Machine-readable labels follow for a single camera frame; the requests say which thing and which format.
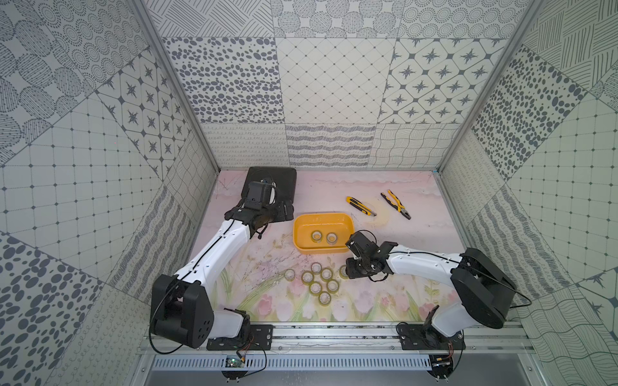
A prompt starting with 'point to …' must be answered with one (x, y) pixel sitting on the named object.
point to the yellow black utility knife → (360, 206)
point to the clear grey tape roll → (331, 238)
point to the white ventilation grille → (296, 363)
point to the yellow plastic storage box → (322, 233)
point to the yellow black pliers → (398, 206)
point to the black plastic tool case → (285, 178)
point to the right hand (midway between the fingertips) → (353, 272)
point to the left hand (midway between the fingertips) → (281, 205)
